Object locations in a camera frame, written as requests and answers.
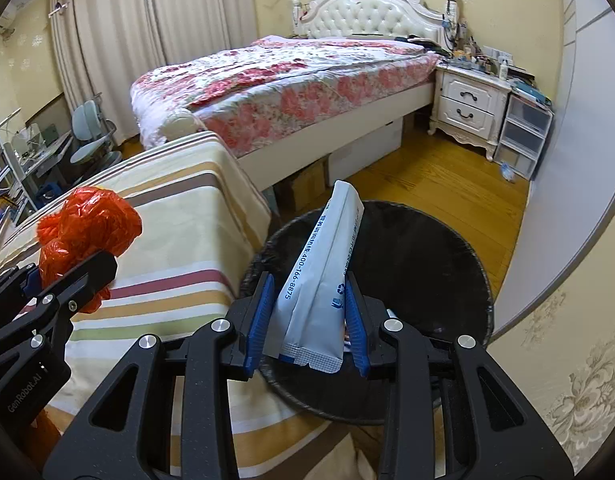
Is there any grey blue study chair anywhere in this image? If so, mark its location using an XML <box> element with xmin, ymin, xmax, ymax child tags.
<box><xmin>70</xmin><ymin>100</ymin><xmax>123</xmax><ymax>182</ymax></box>

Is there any red plastic bag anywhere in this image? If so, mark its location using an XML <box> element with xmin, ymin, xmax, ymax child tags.
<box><xmin>36</xmin><ymin>186</ymin><xmax>143</xmax><ymax>313</ymax></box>

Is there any dark cloth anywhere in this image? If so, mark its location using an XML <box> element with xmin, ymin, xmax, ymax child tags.
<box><xmin>405</xmin><ymin>35</ymin><xmax>448</xmax><ymax>54</ymax></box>

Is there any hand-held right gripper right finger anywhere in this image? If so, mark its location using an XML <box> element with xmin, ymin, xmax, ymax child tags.
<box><xmin>343</xmin><ymin>270</ymin><xmax>575</xmax><ymax>480</ymax></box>

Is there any beige curtain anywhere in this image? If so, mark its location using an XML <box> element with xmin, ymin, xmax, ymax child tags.
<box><xmin>50</xmin><ymin>0</ymin><xmax>261</xmax><ymax>141</ymax></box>

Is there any white nightstand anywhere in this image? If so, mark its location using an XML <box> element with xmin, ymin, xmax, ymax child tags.
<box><xmin>428</xmin><ymin>62</ymin><xmax>513</xmax><ymax>161</ymax></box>

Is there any white air conditioner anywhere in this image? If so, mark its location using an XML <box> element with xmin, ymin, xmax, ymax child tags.
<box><xmin>0</xmin><ymin>2</ymin><xmax>26</xmax><ymax>37</ymax></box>

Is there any clear plastic drawer unit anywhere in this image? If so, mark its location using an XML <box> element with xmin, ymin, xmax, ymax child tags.
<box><xmin>495</xmin><ymin>92</ymin><xmax>554</xmax><ymax>181</ymax></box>

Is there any white sliding wardrobe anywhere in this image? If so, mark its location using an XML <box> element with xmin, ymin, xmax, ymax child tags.
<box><xmin>487</xmin><ymin>0</ymin><xmax>615</xmax><ymax>341</ymax></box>

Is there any floral quilt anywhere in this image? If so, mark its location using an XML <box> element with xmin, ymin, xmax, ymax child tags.
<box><xmin>130</xmin><ymin>35</ymin><xmax>441</xmax><ymax>158</ymax></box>

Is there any brown cardboard box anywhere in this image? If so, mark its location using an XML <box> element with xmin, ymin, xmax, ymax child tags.
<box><xmin>278</xmin><ymin>160</ymin><xmax>331</xmax><ymax>214</ymax></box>

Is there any bookshelf with books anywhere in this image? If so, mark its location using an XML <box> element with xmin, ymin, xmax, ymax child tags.
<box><xmin>0</xmin><ymin>105</ymin><xmax>19</xmax><ymax>211</ymax></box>

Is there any white tufted bed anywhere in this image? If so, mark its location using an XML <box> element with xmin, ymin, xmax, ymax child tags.
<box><xmin>130</xmin><ymin>0</ymin><xmax>468</xmax><ymax>196</ymax></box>

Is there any black trash bin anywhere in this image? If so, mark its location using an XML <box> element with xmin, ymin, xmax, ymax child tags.
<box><xmin>239</xmin><ymin>200</ymin><xmax>495</xmax><ymax>426</ymax></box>

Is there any blue white packet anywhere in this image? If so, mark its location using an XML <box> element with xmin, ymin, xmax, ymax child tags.
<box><xmin>265</xmin><ymin>180</ymin><xmax>365</xmax><ymax>373</ymax></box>

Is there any clutter of small bottles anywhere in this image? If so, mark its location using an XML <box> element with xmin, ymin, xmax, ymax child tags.
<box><xmin>440</xmin><ymin>35</ymin><xmax>531</xmax><ymax>81</ymax></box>

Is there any white storage box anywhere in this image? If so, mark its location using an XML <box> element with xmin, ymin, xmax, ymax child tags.
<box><xmin>330</xmin><ymin>120</ymin><xmax>404</xmax><ymax>177</ymax></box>

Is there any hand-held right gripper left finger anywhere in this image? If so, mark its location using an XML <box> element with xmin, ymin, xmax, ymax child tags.
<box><xmin>42</xmin><ymin>270</ymin><xmax>277</xmax><ymax>480</ymax></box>

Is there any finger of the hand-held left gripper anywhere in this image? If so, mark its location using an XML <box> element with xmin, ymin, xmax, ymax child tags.
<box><xmin>0</xmin><ymin>251</ymin><xmax>119</xmax><ymax>367</ymax></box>
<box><xmin>0</xmin><ymin>262</ymin><xmax>41</xmax><ymax>329</ymax></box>

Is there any white study desk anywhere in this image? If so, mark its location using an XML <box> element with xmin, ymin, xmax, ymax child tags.
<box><xmin>18</xmin><ymin>130</ymin><xmax>76</xmax><ymax>197</ymax></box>

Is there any teal flat item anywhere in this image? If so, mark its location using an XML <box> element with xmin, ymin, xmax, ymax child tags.
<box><xmin>512</xmin><ymin>77</ymin><xmax>555</xmax><ymax>107</ymax></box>

